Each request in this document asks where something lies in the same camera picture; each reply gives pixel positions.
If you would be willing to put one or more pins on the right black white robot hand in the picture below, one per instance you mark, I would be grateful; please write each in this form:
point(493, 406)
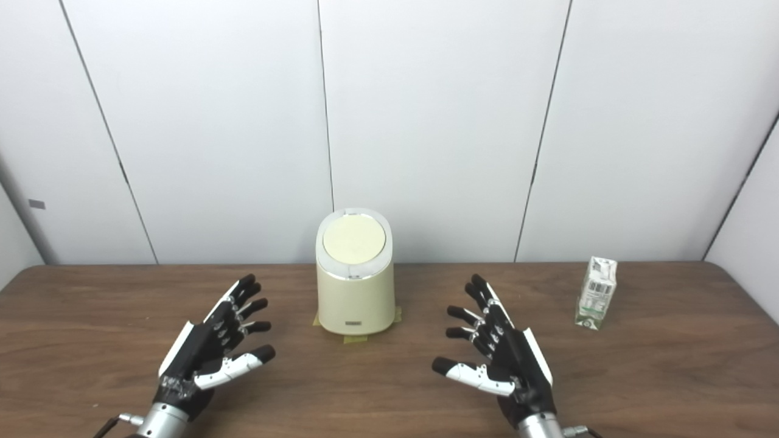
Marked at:
point(520, 365)

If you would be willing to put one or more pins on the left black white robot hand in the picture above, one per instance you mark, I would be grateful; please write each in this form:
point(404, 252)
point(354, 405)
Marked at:
point(201, 350)

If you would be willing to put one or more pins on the white green milk carton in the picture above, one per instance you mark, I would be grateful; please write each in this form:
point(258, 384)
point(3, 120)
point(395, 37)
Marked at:
point(596, 295)

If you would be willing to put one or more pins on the cream-colored lidded bin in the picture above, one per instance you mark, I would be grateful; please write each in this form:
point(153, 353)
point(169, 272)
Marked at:
point(356, 298)

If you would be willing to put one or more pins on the yellow tape piece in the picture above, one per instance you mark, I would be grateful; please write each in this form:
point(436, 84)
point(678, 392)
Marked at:
point(355, 339)

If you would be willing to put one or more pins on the small grey wall label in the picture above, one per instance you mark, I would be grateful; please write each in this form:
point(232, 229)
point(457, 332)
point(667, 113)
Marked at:
point(37, 204)

